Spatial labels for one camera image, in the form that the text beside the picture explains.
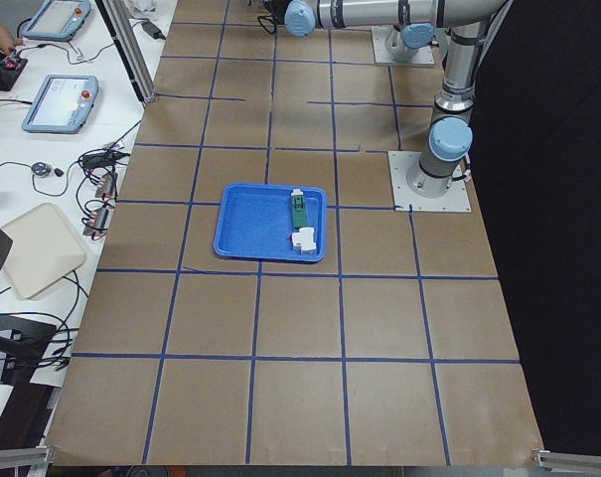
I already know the person's hand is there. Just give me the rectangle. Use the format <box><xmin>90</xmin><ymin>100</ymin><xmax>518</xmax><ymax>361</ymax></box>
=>
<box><xmin>0</xmin><ymin>30</ymin><xmax>24</xmax><ymax>55</ymax></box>

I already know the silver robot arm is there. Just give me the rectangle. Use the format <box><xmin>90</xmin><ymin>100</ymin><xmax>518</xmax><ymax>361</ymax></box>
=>
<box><xmin>268</xmin><ymin>0</ymin><xmax>506</xmax><ymax>199</ymax></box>
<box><xmin>384</xmin><ymin>23</ymin><xmax>435</xmax><ymax>66</ymax></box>

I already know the black control box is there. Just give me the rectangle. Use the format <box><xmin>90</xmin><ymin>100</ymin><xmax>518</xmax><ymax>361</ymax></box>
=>
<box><xmin>0</xmin><ymin>59</ymin><xmax>28</xmax><ymax>91</ymax></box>

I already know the upper teach pendant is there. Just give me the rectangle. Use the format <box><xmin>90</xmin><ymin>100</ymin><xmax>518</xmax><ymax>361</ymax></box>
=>
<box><xmin>23</xmin><ymin>1</ymin><xmax>91</xmax><ymax>41</ymax></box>

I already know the teach pendant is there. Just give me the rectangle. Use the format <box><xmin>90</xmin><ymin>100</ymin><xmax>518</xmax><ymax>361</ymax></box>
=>
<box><xmin>21</xmin><ymin>75</ymin><xmax>99</xmax><ymax>134</ymax></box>
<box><xmin>23</xmin><ymin>1</ymin><xmax>91</xmax><ymax>41</ymax></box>

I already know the lower teach pendant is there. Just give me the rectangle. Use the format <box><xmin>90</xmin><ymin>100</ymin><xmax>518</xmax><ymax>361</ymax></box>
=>
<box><xmin>21</xmin><ymin>75</ymin><xmax>99</xmax><ymax>134</ymax></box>

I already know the round silver puck device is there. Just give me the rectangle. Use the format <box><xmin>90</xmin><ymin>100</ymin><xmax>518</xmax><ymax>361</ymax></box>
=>
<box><xmin>31</xmin><ymin>161</ymin><xmax>53</xmax><ymax>178</ymax></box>

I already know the black power adapter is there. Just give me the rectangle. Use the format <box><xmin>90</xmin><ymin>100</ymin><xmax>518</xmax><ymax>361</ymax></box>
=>
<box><xmin>141</xmin><ymin>20</ymin><xmax>166</xmax><ymax>40</ymax></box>

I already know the black usb hub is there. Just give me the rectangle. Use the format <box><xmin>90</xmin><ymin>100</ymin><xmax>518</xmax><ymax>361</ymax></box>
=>
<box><xmin>79</xmin><ymin>150</ymin><xmax>130</xmax><ymax>169</ymax></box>

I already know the upper small circuit module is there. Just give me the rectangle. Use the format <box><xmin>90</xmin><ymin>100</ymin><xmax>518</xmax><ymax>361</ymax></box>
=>
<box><xmin>95</xmin><ymin>171</ymin><xmax>118</xmax><ymax>200</ymax></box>

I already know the small circuit module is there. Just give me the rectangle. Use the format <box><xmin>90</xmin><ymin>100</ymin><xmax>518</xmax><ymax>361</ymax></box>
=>
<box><xmin>82</xmin><ymin>207</ymin><xmax>110</xmax><ymax>240</ymax></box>
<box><xmin>95</xmin><ymin>171</ymin><xmax>118</xmax><ymax>200</ymax></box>

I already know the lower small circuit module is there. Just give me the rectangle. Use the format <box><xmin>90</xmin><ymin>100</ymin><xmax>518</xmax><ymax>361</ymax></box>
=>
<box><xmin>82</xmin><ymin>207</ymin><xmax>110</xmax><ymax>240</ymax></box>

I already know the beige plastic tray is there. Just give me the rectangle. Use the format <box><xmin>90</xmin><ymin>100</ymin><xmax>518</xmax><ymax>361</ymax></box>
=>
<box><xmin>1</xmin><ymin>203</ymin><xmax>86</xmax><ymax>299</ymax></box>

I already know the blue plastic tray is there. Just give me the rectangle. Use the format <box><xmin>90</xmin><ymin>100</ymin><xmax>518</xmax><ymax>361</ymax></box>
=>
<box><xmin>214</xmin><ymin>183</ymin><xmax>328</xmax><ymax>262</ymax></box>

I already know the green terminal block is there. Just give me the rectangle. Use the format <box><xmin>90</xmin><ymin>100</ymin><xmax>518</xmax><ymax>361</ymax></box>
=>
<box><xmin>290</xmin><ymin>188</ymin><xmax>308</xmax><ymax>231</ymax></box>

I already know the white circuit breaker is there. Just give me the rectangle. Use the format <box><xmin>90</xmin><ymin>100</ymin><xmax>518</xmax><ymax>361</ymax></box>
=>
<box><xmin>289</xmin><ymin>227</ymin><xmax>317</xmax><ymax>255</ymax></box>

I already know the aluminium frame post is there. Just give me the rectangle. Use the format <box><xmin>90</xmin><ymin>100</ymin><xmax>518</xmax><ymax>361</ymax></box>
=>
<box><xmin>95</xmin><ymin>0</ymin><xmax>156</xmax><ymax>104</ymax></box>

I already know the black camera stand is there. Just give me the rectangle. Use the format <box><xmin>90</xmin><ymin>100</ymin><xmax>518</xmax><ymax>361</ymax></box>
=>
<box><xmin>0</xmin><ymin>314</ymin><xmax>57</xmax><ymax>365</ymax></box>

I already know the left aluminium corner bracket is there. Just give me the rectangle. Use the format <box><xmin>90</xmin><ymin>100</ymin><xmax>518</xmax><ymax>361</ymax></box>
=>
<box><xmin>0</xmin><ymin>446</ymin><xmax>55</xmax><ymax>469</ymax></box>

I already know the aluminium corner bracket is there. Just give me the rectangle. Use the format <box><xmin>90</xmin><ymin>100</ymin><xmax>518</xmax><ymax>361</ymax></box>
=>
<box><xmin>0</xmin><ymin>446</ymin><xmax>55</xmax><ymax>469</ymax></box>
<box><xmin>532</xmin><ymin>449</ymin><xmax>601</xmax><ymax>475</ymax></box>

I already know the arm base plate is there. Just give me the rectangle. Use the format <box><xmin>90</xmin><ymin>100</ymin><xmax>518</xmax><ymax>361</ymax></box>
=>
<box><xmin>372</xmin><ymin>23</ymin><xmax>435</xmax><ymax>68</ymax></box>
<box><xmin>387</xmin><ymin>151</ymin><xmax>471</xmax><ymax>213</ymax></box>

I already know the right aluminium corner bracket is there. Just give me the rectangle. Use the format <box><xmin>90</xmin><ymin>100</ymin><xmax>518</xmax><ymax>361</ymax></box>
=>
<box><xmin>532</xmin><ymin>449</ymin><xmax>601</xmax><ymax>475</ymax></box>

